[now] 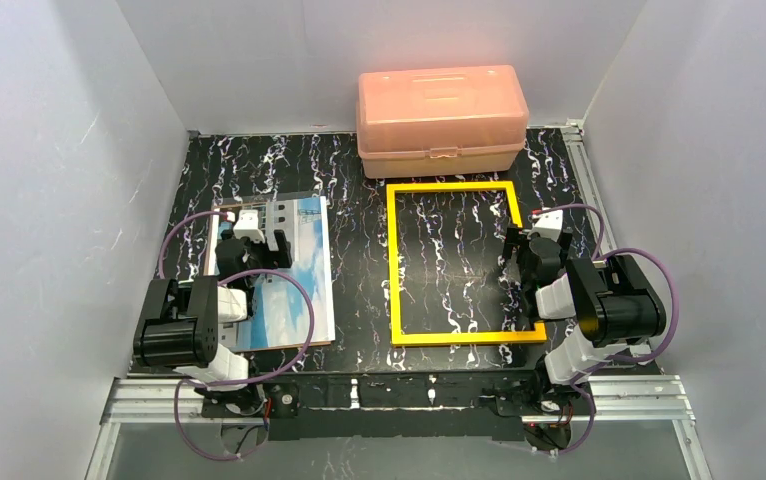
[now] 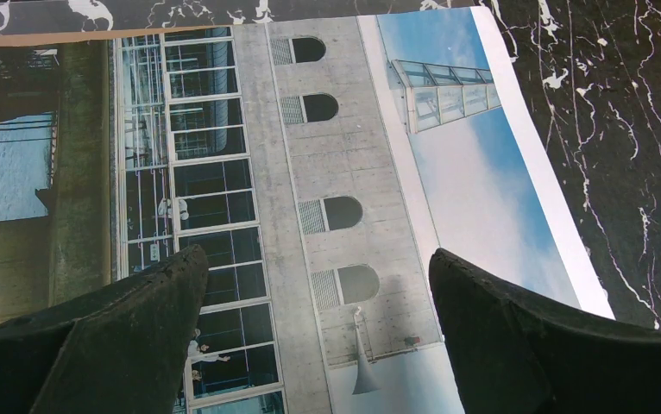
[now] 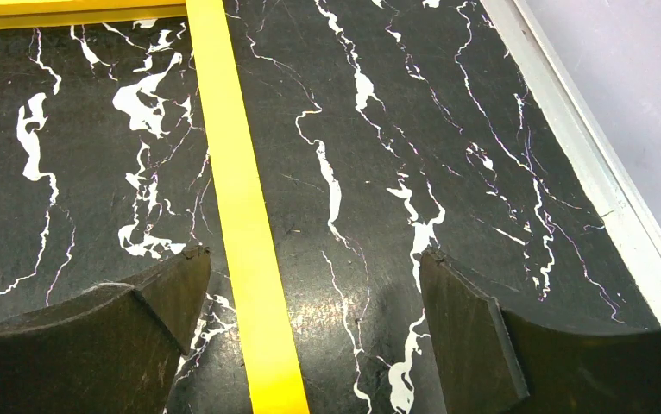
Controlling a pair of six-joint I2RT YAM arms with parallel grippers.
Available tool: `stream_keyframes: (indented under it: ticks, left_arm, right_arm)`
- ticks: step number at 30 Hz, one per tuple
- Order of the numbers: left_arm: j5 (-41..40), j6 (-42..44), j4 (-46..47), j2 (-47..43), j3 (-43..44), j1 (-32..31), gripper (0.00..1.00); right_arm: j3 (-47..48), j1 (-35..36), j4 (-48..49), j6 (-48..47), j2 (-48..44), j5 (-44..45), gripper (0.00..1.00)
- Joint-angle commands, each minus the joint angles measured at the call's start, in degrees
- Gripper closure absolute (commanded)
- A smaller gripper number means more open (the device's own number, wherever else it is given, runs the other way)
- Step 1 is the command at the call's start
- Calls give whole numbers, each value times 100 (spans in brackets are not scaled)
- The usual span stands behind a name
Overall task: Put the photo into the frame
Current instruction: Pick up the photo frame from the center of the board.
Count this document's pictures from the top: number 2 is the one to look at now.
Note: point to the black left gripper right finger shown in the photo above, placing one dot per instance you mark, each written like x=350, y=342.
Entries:
x=516, y=351

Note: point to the brown cardboard backing board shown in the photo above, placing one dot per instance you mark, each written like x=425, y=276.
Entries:
x=28, y=40

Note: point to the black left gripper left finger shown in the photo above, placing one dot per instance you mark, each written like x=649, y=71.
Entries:
x=120, y=349

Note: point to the building photo print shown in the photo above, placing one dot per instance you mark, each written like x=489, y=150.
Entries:
x=318, y=163

